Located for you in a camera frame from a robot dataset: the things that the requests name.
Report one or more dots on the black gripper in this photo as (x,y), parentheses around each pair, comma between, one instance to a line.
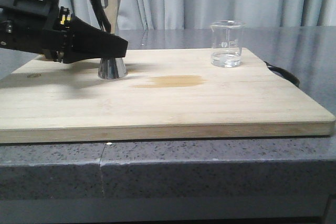
(43,27)

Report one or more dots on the steel hourglass jigger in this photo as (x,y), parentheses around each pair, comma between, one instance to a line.
(106,12)

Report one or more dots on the clear glass measuring beaker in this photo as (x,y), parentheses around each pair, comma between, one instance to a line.
(227,40)

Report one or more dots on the light wooden cutting board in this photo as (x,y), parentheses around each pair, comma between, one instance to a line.
(171,93)

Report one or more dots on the black cutting board handle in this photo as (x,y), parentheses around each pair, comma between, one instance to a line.
(284,74)

